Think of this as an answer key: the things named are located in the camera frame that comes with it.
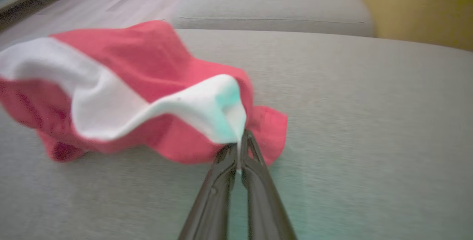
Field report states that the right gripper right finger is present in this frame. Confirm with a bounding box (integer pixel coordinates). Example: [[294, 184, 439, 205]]
[[240, 129, 298, 240]]

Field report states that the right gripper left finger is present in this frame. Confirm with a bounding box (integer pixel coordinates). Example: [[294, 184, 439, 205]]
[[177, 143, 239, 240]]

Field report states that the red basketball jersey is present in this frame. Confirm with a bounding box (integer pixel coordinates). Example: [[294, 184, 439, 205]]
[[0, 20, 289, 166]]

